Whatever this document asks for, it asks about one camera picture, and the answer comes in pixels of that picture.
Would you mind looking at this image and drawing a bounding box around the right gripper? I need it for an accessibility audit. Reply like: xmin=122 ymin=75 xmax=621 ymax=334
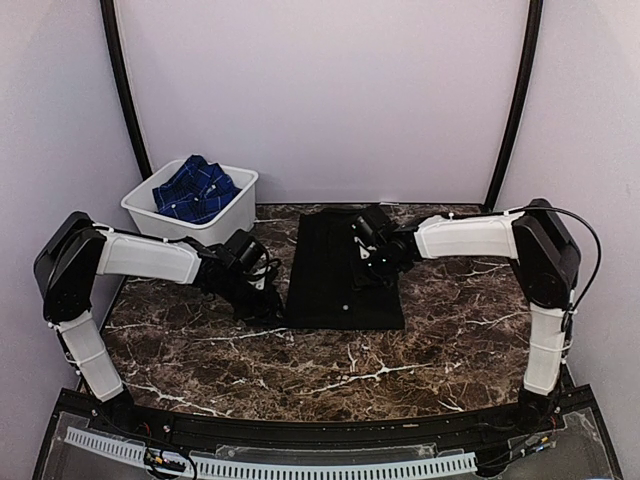
xmin=348 ymin=248 xmax=404 ymax=290

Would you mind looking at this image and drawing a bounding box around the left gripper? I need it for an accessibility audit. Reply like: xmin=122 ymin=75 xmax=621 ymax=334
xmin=212 ymin=268 xmax=289 ymax=327

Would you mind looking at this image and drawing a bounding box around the black long sleeve shirt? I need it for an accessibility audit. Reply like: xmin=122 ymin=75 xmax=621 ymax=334
xmin=285 ymin=207 xmax=405 ymax=330

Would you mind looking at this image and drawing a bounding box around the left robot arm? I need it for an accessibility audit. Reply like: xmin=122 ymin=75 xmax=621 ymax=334
xmin=33 ymin=211 xmax=284 ymax=436

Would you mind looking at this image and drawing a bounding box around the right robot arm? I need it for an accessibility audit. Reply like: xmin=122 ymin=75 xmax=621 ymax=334
xmin=348 ymin=198 xmax=603 ymax=434

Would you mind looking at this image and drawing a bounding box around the white plastic bin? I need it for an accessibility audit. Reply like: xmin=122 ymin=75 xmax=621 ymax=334
xmin=121 ymin=155 xmax=259 ymax=245

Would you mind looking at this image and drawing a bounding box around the blue plaid shirt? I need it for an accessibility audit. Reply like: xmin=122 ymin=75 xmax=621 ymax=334
xmin=152 ymin=155 xmax=241 ymax=225

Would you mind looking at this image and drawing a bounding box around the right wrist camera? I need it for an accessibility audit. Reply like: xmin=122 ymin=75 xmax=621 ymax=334
xmin=351 ymin=205 xmax=397 ymax=259

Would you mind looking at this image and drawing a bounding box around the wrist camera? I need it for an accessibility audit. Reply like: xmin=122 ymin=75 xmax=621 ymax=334
xmin=218 ymin=229 xmax=282 ymax=290
xmin=351 ymin=205 xmax=397 ymax=259

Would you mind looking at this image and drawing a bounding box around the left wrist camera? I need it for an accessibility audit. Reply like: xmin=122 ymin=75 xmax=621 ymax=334
xmin=218 ymin=229 xmax=282 ymax=290

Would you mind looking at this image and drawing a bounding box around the white slotted cable duct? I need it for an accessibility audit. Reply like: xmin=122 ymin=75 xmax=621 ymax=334
xmin=64 ymin=427 xmax=477 ymax=479

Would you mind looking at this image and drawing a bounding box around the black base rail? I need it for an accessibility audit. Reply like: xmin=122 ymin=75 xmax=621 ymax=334
xmin=33 ymin=384 xmax=623 ymax=479

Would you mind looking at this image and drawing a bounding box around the right black frame post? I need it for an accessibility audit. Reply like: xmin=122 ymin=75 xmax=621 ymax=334
xmin=482 ymin=0 xmax=544 ymax=212

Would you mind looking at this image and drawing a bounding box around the black frame post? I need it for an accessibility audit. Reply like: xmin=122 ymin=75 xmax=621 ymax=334
xmin=482 ymin=0 xmax=544 ymax=212
xmin=99 ymin=0 xmax=152 ymax=180

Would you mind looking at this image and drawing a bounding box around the left black frame post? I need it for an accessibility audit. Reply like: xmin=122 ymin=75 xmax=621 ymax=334
xmin=99 ymin=0 xmax=152 ymax=180

